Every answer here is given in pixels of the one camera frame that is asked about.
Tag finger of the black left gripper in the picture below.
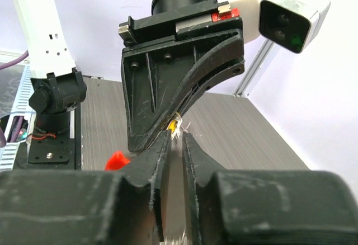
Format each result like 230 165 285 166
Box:
121 41 201 153

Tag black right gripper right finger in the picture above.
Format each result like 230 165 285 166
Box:
182 133 357 244

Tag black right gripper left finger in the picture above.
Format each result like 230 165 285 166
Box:
1 131 171 244

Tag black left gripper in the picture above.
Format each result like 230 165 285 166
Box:
117 0 246 152

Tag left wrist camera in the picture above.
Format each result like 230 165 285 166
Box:
232 0 331 54

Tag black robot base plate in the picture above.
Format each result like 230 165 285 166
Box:
13 107 82 170

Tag white cable duct strip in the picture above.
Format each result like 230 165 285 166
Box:
1 66 34 172

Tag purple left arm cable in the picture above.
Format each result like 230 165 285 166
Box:
0 50 30 148

